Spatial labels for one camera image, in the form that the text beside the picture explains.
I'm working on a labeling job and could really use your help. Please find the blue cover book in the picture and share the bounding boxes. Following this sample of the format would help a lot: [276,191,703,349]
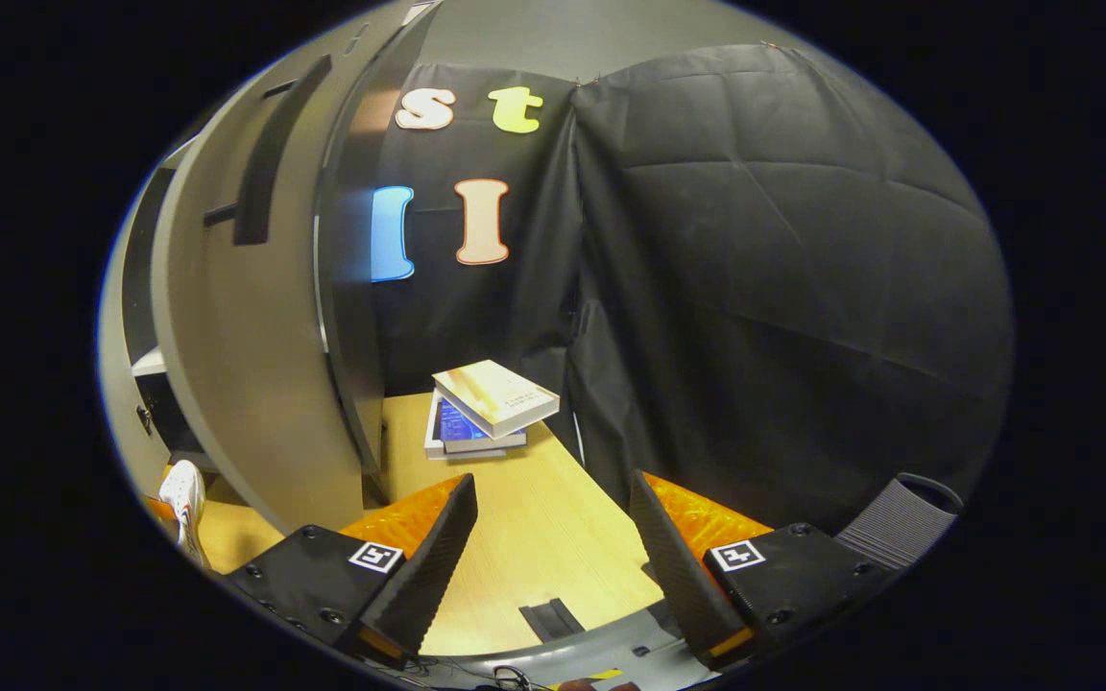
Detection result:
[437,394,528,455]

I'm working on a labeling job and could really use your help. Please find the cream cover book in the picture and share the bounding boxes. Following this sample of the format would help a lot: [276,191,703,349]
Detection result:
[432,359,562,441]

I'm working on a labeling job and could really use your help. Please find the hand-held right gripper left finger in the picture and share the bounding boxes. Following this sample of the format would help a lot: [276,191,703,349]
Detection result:
[225,472,480,671]

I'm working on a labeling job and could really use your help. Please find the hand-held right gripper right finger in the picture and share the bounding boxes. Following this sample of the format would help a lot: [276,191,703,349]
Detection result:
[628,469,902,673]

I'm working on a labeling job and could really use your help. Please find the white shoe cabinet door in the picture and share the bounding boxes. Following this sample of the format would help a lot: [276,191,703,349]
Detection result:
[97,221,156,495]
[150,0,391,535]

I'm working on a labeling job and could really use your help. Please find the white shoe cabinet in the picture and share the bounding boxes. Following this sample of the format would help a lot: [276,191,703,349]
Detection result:
[116,0,444,481]

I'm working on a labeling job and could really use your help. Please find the black quilted cloth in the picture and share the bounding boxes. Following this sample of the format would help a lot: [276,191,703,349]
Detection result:
[567,42,1016,538]

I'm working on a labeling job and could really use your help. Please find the black door handle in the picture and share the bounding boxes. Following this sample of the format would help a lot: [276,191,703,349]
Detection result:
[203,55,334,248]

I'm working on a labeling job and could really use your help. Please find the black backdrop cloth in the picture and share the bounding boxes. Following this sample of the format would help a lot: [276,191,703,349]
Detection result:
[366,62,589,452]

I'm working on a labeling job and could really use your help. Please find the white canvas shoe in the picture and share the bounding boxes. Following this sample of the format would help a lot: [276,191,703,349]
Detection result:
[157,459,209,567]

